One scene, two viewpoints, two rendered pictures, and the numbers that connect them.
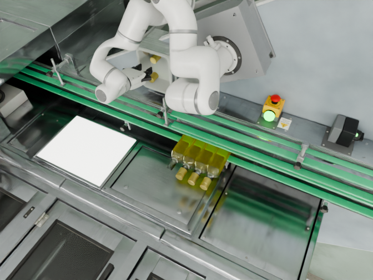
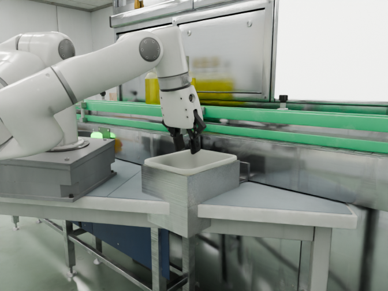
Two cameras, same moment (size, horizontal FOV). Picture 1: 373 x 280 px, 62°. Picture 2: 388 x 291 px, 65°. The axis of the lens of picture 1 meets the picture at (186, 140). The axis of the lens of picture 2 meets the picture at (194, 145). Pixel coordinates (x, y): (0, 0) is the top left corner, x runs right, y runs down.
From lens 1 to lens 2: 1.47 m
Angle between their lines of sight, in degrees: 62
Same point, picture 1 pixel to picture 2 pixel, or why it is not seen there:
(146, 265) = not seen: outside the picture
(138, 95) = (256, 146)
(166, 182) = (213, 57)
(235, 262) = (145, 22)
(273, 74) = not seen: hidden behind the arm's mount
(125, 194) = (244, 13)
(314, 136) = (80, 132)
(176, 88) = (38, 43)
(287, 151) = (92, 109)
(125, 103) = (275, 128)
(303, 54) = not seen: hidden behind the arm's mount
